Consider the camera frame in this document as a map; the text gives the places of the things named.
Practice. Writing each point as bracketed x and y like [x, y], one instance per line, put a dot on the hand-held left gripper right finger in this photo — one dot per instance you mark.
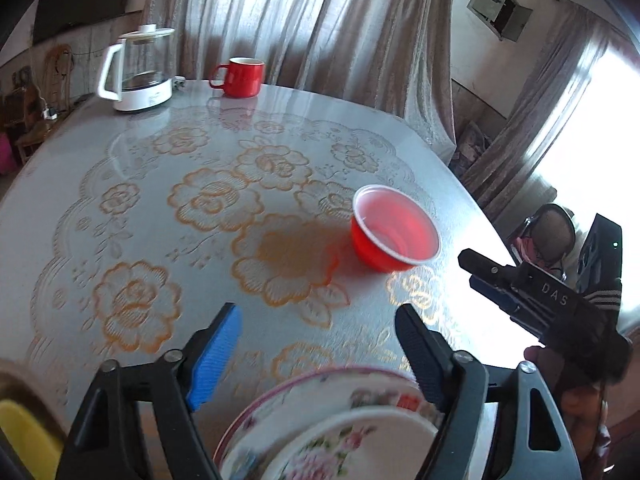
[420, 355]

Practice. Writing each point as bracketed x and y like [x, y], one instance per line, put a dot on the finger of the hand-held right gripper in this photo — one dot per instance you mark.
[487, 267]
[492, 297]

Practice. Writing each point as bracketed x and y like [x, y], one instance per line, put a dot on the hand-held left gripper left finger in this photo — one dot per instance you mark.
[217, 355]

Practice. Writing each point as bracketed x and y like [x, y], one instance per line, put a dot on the white plate with floral print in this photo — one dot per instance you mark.
[310, 390]

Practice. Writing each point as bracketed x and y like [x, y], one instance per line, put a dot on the red plastic bowl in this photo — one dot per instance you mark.
[385, 255]

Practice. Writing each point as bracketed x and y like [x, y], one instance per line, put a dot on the small plate with pink flowers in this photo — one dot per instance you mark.
[320, 455]

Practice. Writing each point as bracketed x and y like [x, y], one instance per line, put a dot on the person's right forearm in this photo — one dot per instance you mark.
[602, 445]

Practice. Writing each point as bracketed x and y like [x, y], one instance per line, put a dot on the person's right hand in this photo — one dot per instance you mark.
[575, 400]

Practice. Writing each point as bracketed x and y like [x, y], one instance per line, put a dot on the grey sheer curtain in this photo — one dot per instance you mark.
[300, 25]
[540, 110]

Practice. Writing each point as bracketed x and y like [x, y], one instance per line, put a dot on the yellow plastic bowl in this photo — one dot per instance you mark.
[22, 435]

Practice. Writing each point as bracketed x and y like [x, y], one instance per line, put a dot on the white glass electric kettle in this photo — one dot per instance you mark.
[140, 95]

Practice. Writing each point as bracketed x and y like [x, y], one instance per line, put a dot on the red mug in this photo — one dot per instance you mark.
[242, 77]

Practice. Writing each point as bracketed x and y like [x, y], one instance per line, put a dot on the white power strip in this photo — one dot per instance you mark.
[50, 113]

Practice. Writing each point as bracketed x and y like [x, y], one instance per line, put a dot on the bentwood chair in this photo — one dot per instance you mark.
[57, 75]

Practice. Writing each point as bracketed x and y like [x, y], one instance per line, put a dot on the black flat television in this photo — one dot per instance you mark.
[80, 5]

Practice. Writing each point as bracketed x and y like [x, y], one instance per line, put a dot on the wall electrical panel box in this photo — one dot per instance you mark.
[500, 7]

